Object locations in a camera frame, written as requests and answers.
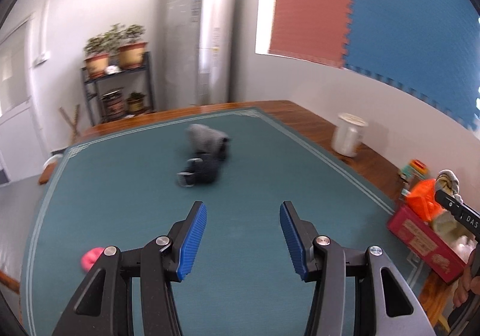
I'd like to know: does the left potted plant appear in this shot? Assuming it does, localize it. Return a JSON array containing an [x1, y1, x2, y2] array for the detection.
[[84, 34, 109, 79]]

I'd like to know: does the teal toy bus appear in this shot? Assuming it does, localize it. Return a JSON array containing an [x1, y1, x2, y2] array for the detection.
[[398, 159, 431, 190]]

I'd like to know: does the white cartoon mug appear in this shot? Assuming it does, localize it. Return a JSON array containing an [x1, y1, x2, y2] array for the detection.
[[331, 112, 368, 158]]

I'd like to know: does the white floor air conditioner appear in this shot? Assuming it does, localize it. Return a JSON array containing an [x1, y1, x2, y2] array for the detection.
[[163, 0, 234, 109]]

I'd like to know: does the orange embossed cube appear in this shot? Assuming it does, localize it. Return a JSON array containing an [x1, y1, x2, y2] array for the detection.
[[405, 178, 443, 222]]

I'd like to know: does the green table mat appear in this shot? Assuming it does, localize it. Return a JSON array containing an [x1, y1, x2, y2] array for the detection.
[[21, 109, 429, 335]]

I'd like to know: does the red tin box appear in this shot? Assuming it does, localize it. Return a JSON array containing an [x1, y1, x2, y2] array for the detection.
[[387, 204, 466, 284]]

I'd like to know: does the dark wooden bucket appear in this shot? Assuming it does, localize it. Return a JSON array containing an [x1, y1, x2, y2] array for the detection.
[[101, 88, 126, 122]]

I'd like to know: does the navy blue sock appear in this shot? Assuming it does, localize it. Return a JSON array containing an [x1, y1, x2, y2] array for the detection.
[[176, 151, 225, 187]]

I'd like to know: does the small lower potted plant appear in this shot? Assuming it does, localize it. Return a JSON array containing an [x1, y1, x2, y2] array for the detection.
[[126, 91, 146, 114]]

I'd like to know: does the person's hand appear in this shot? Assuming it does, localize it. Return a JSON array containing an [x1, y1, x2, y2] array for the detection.
[[453, 262, 480, 308]]

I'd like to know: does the right potted plant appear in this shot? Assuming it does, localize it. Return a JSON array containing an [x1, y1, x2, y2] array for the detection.
[[114, 24, 147, 70]]

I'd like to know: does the blue foam wall mat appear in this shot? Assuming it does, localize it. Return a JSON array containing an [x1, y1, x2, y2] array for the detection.
[[344, 0, 479, 130]]

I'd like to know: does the black plant shelf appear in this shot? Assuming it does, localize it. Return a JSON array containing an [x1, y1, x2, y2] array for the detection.
[[80, 52, 155, 126]]

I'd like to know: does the pink foam twist tube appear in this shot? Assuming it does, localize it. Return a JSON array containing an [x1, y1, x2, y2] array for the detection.
[[80, 247, 104, 273]]

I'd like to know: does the grey striped small sock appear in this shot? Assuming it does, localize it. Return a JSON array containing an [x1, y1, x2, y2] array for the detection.
[[434, 169, 463, 203]]

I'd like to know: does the grey black sock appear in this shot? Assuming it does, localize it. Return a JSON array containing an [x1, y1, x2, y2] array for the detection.
[[186, 124, 230, 160]]

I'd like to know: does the red foam wall mat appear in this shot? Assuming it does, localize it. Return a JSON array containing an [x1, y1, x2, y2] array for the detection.
[[268, 0, 353, 68]]

